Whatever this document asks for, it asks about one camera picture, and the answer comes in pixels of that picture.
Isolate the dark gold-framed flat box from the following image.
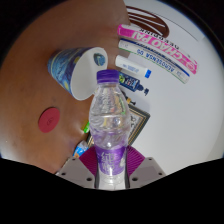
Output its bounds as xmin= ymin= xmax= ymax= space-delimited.
xmin=85 ymin=102 xmax=152 ymax=148

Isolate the small white blue-capped tube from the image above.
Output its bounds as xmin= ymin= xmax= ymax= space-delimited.
xmin=114 ymin=54 xmax=153 ymax=80

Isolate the small green marker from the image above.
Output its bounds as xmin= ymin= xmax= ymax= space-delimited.
xmin=82 ymin=121 xmax=91 ymax=135

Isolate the small blue orange packet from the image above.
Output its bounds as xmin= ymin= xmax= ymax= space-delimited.
xmin=72 ymin=139 xmax=90 ymax=159

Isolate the dark blue squeeze tube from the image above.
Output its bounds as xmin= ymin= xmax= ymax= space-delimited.
xmin=117 ymin=71 xmax=150 ymax=97

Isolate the clear purple-capped water bottle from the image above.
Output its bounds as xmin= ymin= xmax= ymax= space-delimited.
xmin=88 ymin=69 xmax=132 ymax=191

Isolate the pink shuttlecock tube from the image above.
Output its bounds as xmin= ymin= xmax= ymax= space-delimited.
xmin=116 ymin=23 xmax=199 ymax=75

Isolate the brown striped round object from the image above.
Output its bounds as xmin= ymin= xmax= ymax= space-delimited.
xmin=125 ymin=5 xmax=171 ymax=39

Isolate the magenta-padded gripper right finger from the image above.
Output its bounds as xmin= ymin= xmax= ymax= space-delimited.
xmin=125 ymin=145 xmax=167 ymax=190

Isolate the flat round red coaster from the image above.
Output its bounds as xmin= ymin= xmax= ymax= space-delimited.
xmin=37 ymin=106 xmax=62 ymax=134

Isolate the blue painted paper cup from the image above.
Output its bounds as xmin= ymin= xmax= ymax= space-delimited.
xmin=46 ymin=46 xmax=109 ymax=102

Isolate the white green-striped shuttlecock tube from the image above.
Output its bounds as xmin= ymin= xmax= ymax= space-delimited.
xmin=118 ymin=38 xmax=191 ymax=85

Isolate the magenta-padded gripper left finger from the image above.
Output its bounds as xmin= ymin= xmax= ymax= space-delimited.
xmin=55 ymin=146 xmax=100 ymax=190

